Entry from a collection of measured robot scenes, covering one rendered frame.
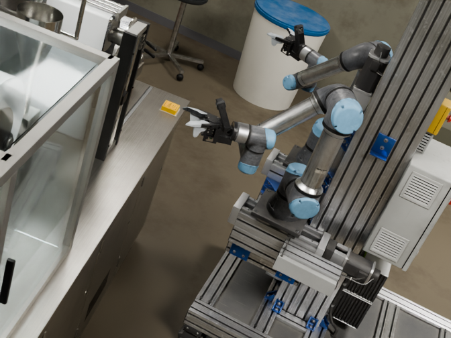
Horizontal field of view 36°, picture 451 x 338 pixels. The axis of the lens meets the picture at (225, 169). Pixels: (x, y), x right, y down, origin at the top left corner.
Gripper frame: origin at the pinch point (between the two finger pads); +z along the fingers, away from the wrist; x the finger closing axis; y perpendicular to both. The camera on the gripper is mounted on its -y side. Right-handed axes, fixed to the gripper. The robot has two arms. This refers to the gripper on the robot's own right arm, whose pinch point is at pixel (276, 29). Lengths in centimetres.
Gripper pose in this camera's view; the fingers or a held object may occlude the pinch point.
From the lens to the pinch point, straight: 358.3
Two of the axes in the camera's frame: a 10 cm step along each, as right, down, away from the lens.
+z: -6.6, -5.7, 4.9
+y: -2.1, 7.6, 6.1
